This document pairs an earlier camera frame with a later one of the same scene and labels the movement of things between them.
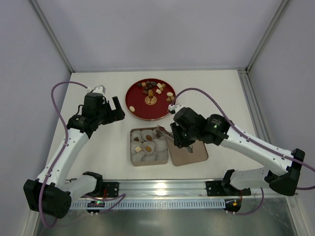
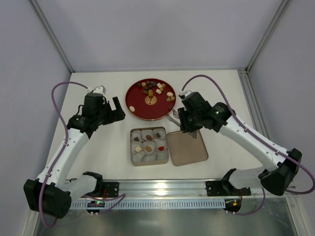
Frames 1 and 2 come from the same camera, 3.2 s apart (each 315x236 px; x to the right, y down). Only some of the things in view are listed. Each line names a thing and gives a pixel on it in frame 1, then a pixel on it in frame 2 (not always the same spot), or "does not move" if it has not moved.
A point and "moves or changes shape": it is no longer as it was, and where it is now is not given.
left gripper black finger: [117, 104] does not move
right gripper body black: [177, 135] → [185, 122]
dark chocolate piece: [148, 148] does not move
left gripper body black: [112, 114] does not move
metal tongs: [161, 131] moves or changes shape
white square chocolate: [138, 149] does not move
